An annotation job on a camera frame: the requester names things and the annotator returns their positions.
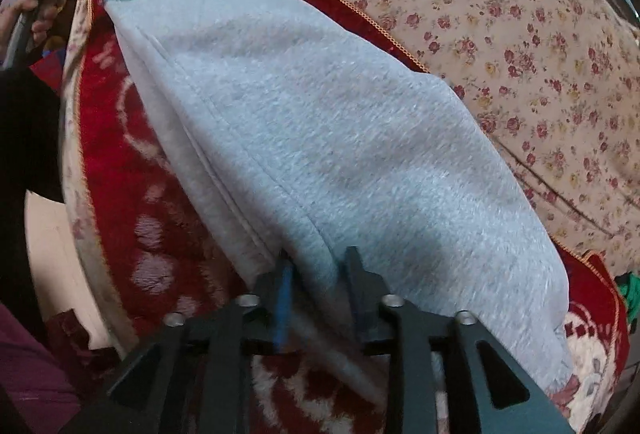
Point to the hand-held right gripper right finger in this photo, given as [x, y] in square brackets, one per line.
[357, 301]

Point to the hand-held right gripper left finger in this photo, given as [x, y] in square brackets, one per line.
[281, 309]

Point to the light grey pants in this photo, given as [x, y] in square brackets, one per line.
[320, 153]

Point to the person's left forearm black sleeve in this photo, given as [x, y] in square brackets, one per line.
[27, 128]

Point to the person's left hand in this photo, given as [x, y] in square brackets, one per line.
[47, 16]

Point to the red floral blanket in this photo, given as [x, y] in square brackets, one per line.
[130, 194]

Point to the person's purple clothing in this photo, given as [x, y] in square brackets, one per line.
[30, 379]

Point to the green cloth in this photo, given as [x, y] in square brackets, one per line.
[631, 291]

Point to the pink floral quilt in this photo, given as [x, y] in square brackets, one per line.
[530, 63]

